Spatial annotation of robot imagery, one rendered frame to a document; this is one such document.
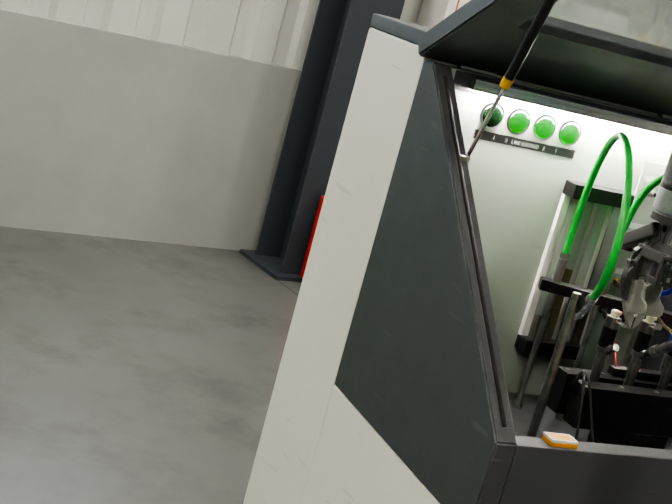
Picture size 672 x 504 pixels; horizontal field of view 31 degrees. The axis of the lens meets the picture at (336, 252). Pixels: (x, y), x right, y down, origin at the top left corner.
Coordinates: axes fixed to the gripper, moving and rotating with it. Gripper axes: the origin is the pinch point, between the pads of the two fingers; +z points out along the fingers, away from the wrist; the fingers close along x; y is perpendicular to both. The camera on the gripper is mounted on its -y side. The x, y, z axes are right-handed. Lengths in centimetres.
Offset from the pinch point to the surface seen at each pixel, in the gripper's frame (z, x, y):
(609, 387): 13.5, 1.1, -0.8
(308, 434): 46, -35, -41
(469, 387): 12.3, -35.0, 10.2
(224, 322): 111, 39, -297
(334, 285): 16, -35, -48
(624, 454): 16.6, -10.2, 21.4
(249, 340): 111, 44, -278
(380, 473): 38, -35, -9
